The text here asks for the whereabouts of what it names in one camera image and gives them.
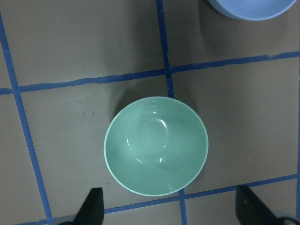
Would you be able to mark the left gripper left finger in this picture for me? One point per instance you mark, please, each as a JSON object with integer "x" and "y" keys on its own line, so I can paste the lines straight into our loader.
{"x": 92, "y": 210}

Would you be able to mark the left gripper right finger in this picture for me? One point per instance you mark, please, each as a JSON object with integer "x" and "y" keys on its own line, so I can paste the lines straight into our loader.
{"x": 250, "y": 210}

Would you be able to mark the green bowl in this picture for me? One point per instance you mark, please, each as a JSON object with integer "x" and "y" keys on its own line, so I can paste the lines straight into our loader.
{"x": 156, "y": 146}

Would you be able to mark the blue bowl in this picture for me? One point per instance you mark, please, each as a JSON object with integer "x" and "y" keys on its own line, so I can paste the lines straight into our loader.
{"x": 252, "y": 10}

